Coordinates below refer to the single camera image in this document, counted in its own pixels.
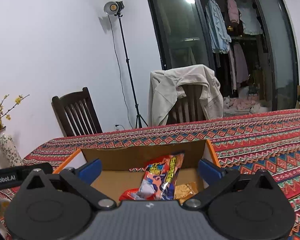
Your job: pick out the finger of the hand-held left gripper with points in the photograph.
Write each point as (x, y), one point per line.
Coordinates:
(35, 167)

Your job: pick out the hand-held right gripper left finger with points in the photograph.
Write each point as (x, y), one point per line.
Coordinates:
(90, 171)

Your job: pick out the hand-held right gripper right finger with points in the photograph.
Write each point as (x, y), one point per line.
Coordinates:
(208, 171)

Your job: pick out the orange cardboard box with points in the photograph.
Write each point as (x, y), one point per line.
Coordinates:
(115, 160)

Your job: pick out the orange biscuit snack packet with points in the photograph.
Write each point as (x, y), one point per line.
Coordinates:
(186, 191)

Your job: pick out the red foil snack packet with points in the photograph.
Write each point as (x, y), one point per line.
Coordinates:
(160, 177)

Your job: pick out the floral ceramic vase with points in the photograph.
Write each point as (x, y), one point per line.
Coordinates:
(10, 150)

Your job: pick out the patterned red tablecloth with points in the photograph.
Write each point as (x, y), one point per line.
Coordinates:
(252, 142)

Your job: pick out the dark wooden chair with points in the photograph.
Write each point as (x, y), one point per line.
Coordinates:
(75, 115)

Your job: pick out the wooden chair under jacket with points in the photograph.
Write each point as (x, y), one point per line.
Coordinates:
(187, 105)

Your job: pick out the white dog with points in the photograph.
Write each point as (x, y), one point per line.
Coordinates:
(227, 103)

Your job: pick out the pink cloth pile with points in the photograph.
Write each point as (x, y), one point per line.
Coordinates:
(242, 103)

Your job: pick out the beige jacket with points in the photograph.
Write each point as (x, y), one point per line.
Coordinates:
(162, 92)

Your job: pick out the pale pink hanging dress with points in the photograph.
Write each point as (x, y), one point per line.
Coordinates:
(240, 65)

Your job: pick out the light blue hanging shirt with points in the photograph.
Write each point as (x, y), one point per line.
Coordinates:
(217, 30)

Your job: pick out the wardrobe with hanging clothes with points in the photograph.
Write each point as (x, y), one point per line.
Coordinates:
(175, 30)

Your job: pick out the white hanging garment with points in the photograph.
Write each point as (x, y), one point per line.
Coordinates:
(250, 20)

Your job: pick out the pink hanging garment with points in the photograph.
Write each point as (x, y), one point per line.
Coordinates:
(233, 10)

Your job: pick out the studio light on stand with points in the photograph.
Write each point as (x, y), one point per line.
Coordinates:
(113, 6)

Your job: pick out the wall socket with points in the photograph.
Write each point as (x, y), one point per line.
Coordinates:
(117, 127)

